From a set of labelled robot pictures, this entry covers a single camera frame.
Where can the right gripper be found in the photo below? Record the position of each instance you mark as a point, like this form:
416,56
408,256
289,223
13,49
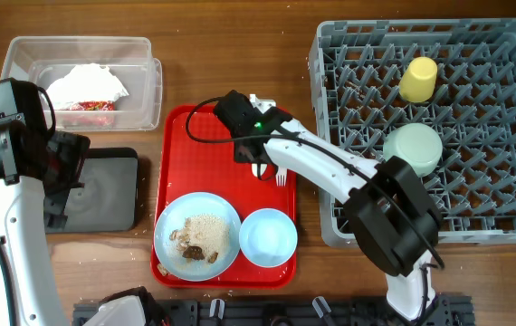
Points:
249,151

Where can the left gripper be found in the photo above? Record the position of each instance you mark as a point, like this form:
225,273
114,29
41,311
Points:
74,148

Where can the white plastic spoon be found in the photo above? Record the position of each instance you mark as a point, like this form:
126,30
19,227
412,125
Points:
258,169

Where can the white plastic fork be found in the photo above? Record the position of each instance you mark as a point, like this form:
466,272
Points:
281,177

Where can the red candy wrapper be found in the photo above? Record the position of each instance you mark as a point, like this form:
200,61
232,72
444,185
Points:
90,108

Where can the white paper napkin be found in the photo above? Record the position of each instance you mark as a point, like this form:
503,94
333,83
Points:
86,83

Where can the mint green bowl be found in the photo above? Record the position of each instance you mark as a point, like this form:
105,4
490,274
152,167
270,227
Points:
417,144

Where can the yellow plastic cup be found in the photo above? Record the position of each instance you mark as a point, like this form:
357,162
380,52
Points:
418,82

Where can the grey dishwasher rack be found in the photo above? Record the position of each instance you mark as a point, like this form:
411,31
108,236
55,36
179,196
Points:
355,70

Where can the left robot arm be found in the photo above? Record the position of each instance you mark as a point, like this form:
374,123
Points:
28,293

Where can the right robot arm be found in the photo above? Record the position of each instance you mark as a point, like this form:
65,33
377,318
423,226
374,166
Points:
394,220

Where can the clear plastic waste bin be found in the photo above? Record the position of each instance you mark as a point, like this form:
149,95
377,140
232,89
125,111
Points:
44,60

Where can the black rectangular tray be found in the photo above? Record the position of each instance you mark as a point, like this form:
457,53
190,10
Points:
107,203

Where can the red plastic serving tray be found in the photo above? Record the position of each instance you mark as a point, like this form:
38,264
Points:
187,166

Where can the small light blue bowl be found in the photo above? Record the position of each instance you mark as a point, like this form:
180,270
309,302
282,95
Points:
268,238

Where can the large light blue plate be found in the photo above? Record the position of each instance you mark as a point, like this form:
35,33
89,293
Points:
174,216

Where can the food scrap on tray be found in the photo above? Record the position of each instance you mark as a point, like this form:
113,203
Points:
163,271

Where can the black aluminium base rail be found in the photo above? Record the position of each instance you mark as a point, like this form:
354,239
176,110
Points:
448,310

